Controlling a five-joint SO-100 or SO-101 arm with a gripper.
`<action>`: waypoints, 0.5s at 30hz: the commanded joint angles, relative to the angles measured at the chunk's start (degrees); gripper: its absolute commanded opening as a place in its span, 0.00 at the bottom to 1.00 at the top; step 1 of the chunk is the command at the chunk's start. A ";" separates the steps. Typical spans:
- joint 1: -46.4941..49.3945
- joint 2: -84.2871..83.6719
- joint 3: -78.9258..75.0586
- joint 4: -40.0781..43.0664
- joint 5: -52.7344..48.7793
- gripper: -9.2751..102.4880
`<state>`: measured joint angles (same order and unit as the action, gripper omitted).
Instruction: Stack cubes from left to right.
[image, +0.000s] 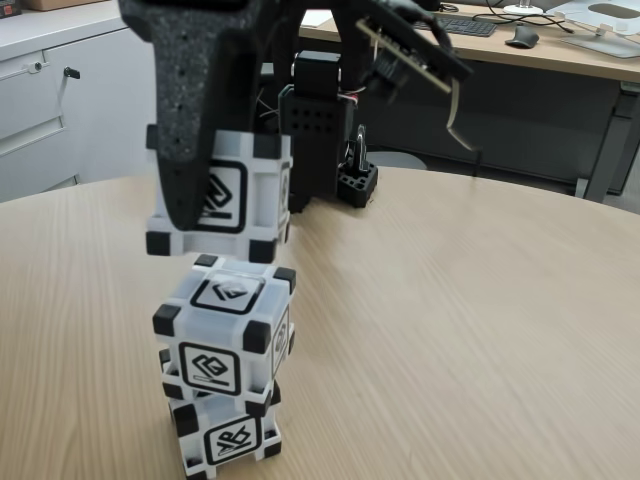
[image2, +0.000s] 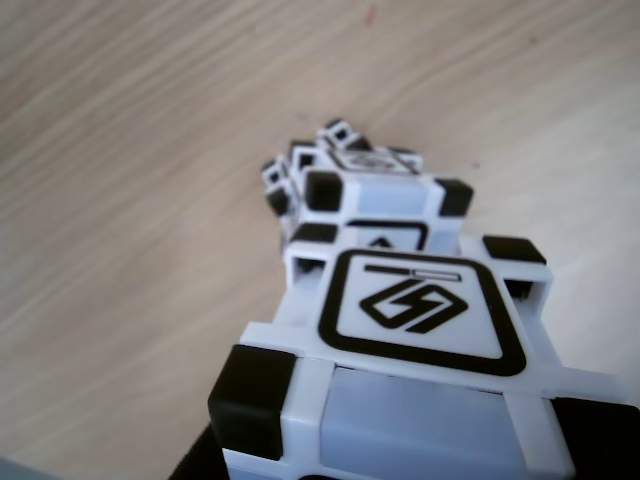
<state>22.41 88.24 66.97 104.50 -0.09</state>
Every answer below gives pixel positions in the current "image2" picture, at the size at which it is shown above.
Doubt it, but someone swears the white cube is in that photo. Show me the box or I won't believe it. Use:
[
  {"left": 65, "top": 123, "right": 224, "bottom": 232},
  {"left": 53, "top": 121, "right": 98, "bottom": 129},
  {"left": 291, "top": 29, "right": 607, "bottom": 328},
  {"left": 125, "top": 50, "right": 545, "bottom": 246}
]
[
  {"left": 207, "top": 222, "right": 640, "bottom": 480},
  {"left": 259, "top": 118, "right": 374, "bottom": 219},
  {"left": 287, "top": 142, "right": 475, "bottom": 254}
]

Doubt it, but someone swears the white cube, X-shaped symbol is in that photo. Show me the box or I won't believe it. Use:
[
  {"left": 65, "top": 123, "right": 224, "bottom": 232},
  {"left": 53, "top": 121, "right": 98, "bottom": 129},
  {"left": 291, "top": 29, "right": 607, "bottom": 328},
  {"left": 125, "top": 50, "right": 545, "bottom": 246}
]
[{"left": 259, "top": 118, "right": 374, "bottom": 219}]

